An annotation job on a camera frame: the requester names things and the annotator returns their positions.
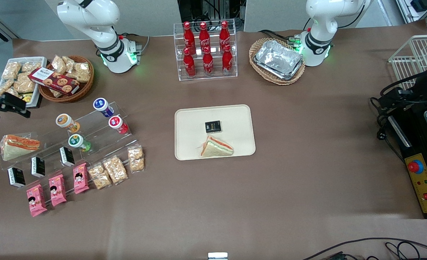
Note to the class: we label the green gum bottle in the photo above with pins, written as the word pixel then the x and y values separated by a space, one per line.
pixel 78 142

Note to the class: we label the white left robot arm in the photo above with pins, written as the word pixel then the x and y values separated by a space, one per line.
pixel 321 21

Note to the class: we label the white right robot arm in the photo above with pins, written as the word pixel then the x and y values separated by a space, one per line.
pixel 97 25

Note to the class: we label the white rectangular snack tray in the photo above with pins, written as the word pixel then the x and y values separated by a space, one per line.
pixel 40 77

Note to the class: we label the orange gum bottle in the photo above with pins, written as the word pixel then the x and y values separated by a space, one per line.
pixel 66 122

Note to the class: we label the blue gum bottle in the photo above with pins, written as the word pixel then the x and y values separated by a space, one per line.
pixel 102 106

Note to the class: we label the clear acrylic stepped gum stand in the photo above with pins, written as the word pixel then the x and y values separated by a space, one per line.
pixel 101 139

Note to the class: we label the red gum bottle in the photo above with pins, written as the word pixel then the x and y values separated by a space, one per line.
pixel 118 124

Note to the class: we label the beige plastic tray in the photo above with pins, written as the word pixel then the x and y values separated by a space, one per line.
pixel 235 122

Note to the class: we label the aluminium foil tray stack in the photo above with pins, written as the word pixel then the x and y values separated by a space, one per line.
pixel 278 59

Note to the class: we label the yellow snack packet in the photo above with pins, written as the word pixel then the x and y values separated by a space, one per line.
pixel 27 97

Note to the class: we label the clear puffed snack pack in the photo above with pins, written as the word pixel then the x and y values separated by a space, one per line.
pixel 11 70
pixel 31 66
pixel 12 92
pixel 81 72
pixel 24 85
pixel 59 64
pixel 3 87
pixel 70 62

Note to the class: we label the wrapped triangle sandwich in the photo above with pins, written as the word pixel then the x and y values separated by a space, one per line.
pixel 216 148
pixel 16 146

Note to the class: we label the red cookie box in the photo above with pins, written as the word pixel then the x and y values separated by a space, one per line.
pixel 54 81

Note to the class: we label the black and white carton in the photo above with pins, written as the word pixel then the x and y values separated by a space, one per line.
pixel 67 156
pixel 16 177
pixel 38 166

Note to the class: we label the brown wicker snack basket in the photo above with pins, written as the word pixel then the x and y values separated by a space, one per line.
pixel 83 90

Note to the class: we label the clear acrylic stepped snack stand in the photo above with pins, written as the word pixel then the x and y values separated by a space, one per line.
pixel 51 169

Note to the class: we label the pink snack packet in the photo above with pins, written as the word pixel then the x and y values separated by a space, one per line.
pixel 57 190
pixel 80 178
pixel 36 200

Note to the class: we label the clear peanut brittle pack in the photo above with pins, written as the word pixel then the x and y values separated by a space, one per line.
pixel 99 176
pixel 136 158
pixel 115 169

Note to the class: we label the clear acrylic bottle rack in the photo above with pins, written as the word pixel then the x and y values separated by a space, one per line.
pixel 179 54

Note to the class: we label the red cola bottle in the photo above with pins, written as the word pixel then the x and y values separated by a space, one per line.
pixel 224 34
pixel 204 36
pixel 227 61
pixel 189 65
pixel 188 38
pixel 208 63

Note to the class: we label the small black snack box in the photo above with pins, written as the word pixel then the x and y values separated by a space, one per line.
pixel 213 126

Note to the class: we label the light wicker basket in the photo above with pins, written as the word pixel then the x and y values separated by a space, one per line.
pixel 258 68

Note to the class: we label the black machine base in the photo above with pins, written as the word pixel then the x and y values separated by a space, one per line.
pixel 415 141

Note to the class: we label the red emergency stop button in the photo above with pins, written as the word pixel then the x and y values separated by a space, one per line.
pixel 415 167

